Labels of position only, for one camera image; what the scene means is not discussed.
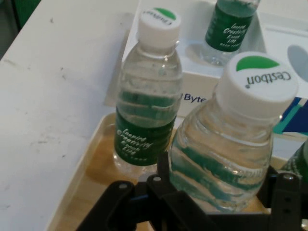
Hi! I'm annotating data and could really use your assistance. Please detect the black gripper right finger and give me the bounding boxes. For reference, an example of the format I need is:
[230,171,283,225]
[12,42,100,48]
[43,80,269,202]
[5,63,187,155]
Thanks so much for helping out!
[255,164,308,231]

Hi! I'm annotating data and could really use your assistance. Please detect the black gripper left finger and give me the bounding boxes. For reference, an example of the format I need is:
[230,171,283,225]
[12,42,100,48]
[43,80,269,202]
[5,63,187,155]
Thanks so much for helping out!
[77,151,210,231]

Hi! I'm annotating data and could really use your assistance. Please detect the water bottle green label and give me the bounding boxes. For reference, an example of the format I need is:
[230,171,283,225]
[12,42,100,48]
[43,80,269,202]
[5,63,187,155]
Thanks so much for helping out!
[280,139,308,179]
[201,0,262,66]
[112,7,183,179]
[168,51,299,213]

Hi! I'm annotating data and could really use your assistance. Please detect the wooden tray cream rim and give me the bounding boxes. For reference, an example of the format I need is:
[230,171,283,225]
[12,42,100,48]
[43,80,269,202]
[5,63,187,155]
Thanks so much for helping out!
[45,113,308,231]

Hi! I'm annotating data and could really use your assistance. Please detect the white and blue ByteStyle box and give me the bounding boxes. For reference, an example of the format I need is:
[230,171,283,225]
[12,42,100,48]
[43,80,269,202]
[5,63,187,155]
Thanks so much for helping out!
[103,0,308,136]

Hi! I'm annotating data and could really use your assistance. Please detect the green foam block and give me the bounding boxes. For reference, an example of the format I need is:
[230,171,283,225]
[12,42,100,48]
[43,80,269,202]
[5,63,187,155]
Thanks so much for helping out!
[14,0,43,32]

